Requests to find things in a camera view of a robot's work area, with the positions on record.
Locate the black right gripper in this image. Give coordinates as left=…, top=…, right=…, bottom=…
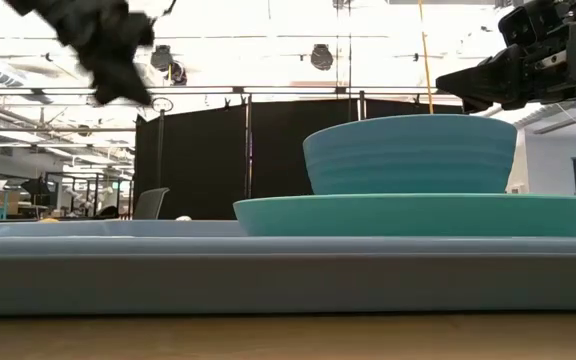
left=435, top=20, right=576, bottom=114

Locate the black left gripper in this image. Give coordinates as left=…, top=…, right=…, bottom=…
left=5, top=0, right=155, bottom=105

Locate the blue plastic bowl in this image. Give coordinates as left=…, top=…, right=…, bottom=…
left=302, top=113, right=518, bottom=196

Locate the green plastic plate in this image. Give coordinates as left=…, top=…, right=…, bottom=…
left=232, top=193, right=576, bottom=238

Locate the light blue plastic tray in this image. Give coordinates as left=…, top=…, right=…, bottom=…
left=0, top=219, right=576, bottom=317

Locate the black ceiling lamp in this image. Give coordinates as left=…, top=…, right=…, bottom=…
left=149, top=43, right=189, bottom=87
left=310, top=43, right=335, bottom=72

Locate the grey office chair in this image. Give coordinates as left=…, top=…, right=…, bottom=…
left=132, top=187, right=171, bottom=221

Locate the yellow hanging cord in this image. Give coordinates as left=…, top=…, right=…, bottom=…
left=417, top=0, right=435, bottom=115

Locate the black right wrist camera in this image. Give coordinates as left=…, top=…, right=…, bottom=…
left=497, top=2, right=549, bottom=47

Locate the black background rig frame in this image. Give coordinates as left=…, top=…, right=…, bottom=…
left=42, top=171, right=134, bottom=221

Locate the long horizontal metal rail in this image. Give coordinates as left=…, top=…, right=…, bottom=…
left=0, top=85, right=439, bottom=97

